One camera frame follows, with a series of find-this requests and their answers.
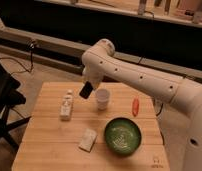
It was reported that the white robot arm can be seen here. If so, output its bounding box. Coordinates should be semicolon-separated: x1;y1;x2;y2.
80;39;202;171

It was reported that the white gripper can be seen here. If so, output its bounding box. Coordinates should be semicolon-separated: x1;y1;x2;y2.
79;66;103;99

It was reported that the green bowl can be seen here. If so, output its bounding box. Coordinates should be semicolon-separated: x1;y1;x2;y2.
104;117;142;156

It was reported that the orange carrot toy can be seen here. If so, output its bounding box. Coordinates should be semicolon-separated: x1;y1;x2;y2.
132;98;139;117

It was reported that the white plastic bottle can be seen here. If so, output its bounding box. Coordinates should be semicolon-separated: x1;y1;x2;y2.
60;89;74;121

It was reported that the black office chair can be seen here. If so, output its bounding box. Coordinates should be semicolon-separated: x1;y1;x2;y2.
0;63;30;151

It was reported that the black cable on floor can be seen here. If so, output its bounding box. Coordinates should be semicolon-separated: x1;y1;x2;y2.
0;39;39;75

